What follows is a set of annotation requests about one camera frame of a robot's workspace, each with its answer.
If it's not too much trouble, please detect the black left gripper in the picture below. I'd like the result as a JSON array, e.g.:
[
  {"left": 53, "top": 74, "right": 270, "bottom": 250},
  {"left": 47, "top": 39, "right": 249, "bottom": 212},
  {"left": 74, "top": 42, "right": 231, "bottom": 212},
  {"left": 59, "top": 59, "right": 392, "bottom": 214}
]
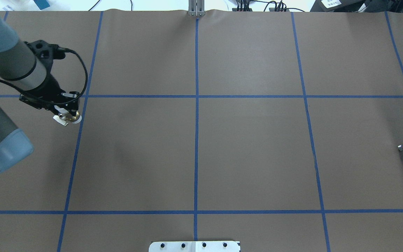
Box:
[{"left": 20, "top": 73, "right": 80, "bottom": 116}]

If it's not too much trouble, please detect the white brass PPR valve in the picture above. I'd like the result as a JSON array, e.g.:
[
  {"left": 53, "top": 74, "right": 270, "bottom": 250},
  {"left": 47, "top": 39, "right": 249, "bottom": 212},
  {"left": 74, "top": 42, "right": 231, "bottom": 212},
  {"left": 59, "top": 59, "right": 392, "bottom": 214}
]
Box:
[{"left": 53, "top": 111, "right": 82, "bottom": 126}]

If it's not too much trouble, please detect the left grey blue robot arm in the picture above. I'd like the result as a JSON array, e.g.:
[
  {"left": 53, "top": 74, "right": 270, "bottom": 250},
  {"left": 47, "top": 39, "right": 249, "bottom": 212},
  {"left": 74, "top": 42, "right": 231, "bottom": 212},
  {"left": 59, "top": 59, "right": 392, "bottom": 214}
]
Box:
[{"left": 0, "top": 16, "right": 89, "bottom": 173}]

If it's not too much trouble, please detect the blue wooden block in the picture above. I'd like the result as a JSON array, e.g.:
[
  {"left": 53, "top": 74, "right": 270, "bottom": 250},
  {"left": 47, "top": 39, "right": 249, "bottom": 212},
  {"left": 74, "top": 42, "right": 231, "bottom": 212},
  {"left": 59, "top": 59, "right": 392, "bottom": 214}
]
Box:
[{"left": 33, "top": 0, "right": 51, "bottom": 10}]

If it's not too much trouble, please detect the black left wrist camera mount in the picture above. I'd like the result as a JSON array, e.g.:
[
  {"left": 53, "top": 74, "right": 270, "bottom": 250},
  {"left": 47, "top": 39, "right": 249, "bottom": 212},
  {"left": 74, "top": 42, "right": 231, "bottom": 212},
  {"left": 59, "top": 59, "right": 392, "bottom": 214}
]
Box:
[{"left": 24, "top": 40, "right": 66, "bottom": 72}]

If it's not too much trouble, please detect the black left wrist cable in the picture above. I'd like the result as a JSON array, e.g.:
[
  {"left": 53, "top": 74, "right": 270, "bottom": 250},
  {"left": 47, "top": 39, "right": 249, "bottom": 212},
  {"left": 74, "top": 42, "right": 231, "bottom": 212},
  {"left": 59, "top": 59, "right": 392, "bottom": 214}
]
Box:
[{"left": 0, "top": 47, "right": 89, "bottom": 105}]

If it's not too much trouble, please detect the aluminium frame post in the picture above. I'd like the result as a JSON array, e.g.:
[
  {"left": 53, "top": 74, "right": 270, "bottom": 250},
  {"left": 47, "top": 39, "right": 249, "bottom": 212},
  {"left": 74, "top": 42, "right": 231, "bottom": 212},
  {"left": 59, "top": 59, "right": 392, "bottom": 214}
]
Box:
[{"left": 188, "top": 0, "right": 206, "bottom": 18}]

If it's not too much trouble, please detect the white camera stand column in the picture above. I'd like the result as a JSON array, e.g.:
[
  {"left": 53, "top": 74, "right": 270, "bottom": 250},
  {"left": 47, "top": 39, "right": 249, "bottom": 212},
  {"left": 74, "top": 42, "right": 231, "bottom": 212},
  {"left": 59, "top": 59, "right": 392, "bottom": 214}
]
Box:
[{"left": 148, "top": 240, "right": 241, "bottom": 252}]

